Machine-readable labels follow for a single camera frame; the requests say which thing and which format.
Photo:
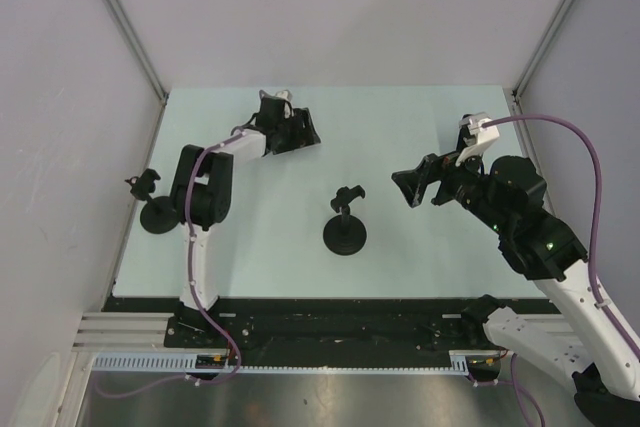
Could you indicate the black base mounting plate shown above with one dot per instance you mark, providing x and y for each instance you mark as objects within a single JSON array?
[{"x": 315, "y": 332}]

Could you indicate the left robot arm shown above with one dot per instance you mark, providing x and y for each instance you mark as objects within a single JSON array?
[{"x": 201, "y": 193}]

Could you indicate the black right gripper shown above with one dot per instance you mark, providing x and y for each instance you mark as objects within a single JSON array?
[{"x": 413, "y": 182}]

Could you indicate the aluminium frame post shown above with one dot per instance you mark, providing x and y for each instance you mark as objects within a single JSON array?
[
  {"x": 550, "y": 34},
  {"x": 121, "y": 19}
]

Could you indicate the aluminium frame post right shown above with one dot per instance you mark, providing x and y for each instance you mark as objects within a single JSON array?
[{"x": 550, "y": 34}]

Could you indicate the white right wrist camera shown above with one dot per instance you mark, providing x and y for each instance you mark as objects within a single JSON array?
[{"x": 475, "y": 136}]

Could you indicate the black stand with ball joint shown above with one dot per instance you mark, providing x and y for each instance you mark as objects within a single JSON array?
[{"x": 158, "y": 215}]

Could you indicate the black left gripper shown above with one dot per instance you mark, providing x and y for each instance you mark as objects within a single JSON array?
[{"x": 296, "y": 142}]

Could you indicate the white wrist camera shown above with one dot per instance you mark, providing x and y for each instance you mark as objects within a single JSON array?
[
  {"x": 286, "y": 96},
  {"x": 475, "y": 136}
]

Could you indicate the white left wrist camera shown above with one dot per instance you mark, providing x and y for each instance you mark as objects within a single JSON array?
[{"x": 286, "y": 96}]

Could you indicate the aluminium frame post left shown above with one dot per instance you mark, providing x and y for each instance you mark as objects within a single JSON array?
[{"x": 121, "y": 19}]

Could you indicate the white slotted cable duct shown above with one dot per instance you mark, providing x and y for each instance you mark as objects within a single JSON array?
[{"x": 192, "y": 363}]

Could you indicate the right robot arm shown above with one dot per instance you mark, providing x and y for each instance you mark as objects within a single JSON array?
[{"x": 600, "y": 371}]

